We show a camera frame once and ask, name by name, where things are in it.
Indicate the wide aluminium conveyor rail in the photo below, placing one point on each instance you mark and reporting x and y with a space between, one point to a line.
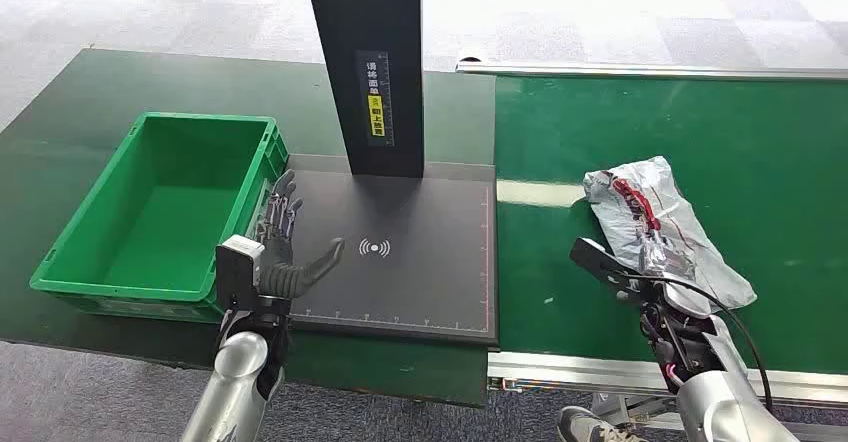
583 369

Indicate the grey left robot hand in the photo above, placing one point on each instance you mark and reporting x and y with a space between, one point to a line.
286 253

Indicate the black scanner column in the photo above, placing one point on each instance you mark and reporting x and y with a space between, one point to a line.
371 22

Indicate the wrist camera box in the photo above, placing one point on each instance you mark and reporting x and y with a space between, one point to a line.
606 263
237 273

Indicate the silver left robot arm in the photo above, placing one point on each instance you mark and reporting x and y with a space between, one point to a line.
242 379

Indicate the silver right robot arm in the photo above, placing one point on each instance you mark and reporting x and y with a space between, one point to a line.
709 373

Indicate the green plastic crate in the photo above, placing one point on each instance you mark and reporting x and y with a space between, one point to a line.
166 220

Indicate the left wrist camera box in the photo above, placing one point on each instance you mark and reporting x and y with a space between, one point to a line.
237 273

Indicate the grey sneaker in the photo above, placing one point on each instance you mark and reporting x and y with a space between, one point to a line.
590 427

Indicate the aluminium conveyor base bar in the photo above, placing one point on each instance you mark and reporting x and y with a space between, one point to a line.
818 429

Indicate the black yellow warning label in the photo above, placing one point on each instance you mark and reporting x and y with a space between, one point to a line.
376 98

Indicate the black scanner base plate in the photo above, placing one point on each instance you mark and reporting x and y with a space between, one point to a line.
424 280

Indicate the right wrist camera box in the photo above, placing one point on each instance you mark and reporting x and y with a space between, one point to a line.
606 263

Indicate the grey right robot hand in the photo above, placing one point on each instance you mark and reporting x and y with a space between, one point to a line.
676 280

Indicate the grey plastic mailer package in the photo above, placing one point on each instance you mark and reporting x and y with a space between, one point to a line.
669 214

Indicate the green conveyor belt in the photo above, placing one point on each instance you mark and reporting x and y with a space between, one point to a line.
729 180

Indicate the dark green table mat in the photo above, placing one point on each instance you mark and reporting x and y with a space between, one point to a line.
73 114

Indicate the thin aluminium conveyor rail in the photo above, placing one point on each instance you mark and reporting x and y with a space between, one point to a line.
649 70

